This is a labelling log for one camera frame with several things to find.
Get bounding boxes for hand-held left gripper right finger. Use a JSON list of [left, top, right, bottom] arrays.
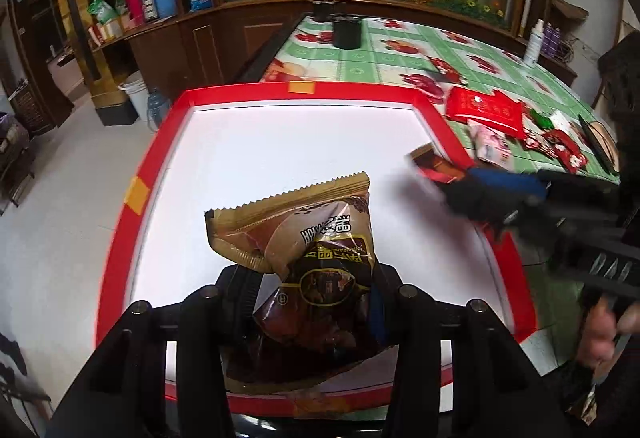
[[369, 262, 573, 438]]

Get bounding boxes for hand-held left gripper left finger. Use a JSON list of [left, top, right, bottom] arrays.
[[47, 265, 262, 438]]

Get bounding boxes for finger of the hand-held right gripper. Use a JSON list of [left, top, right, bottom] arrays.
[[467, 167, 549, 202], [444, 180, 532, 232]]

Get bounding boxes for pink white snack packet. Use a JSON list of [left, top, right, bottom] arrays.
[[469, 122, 514, 167]]

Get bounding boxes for small red brown snack packet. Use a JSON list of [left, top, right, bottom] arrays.
[[407, 143, 472, 185]]

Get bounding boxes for red white tray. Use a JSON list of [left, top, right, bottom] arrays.
[[95, 81, 538, 419]]

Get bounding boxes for person's right hand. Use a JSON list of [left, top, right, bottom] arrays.
[[577, 302, 640, 370]]

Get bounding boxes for red white snack packet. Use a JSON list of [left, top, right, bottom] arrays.
[[524, 128, 589, 172]]

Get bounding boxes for large red snack packet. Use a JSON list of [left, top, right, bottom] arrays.
[[445, 87, 527, 140]]

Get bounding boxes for green white snack packet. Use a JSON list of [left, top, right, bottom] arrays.
[[530, 109, 572, 135]]

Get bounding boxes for tan lined glasses case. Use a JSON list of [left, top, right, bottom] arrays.
[[577, 115, 621, 175]]

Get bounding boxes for white spray bottle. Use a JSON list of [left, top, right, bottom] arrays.
[[522, 18, 546, 68]]

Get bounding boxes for green fruit printed tablecloth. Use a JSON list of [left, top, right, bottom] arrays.
[[260, 13, 623, 374]]

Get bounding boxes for blue water jug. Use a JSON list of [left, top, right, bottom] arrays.
[[145, 88, 172, 129]]

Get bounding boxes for black cylindrical canister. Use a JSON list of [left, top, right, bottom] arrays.
[[332, 16, 362, 50]]

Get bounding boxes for white bucket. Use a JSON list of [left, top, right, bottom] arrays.
[[118, 71, 151, 121]]

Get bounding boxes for wooden cabinet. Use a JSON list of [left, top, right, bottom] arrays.
[[10, 0, 321, 126]]

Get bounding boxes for wicker basket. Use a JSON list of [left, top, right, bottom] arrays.
[[9, 78, 48, 135]]

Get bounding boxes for green white bag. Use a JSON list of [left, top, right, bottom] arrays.
[[88, 0, 121, 27]]

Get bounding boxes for wooden wall shelf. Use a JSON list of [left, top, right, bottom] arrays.
[[551, 0, 589, 22]]

